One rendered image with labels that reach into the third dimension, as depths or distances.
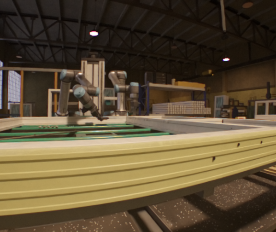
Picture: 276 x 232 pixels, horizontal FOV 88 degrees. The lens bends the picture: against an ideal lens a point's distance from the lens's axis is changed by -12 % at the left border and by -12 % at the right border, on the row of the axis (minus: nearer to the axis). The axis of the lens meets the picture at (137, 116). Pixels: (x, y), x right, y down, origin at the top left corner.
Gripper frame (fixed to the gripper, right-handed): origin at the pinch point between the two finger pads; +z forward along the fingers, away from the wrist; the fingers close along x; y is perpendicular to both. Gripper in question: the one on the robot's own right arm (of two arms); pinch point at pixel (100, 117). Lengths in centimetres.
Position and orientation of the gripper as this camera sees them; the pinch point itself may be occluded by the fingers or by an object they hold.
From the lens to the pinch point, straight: 152.0
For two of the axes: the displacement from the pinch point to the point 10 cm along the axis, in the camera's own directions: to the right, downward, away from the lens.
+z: 4.0, 6.5, 6.5
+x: -3.0, -5.8, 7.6
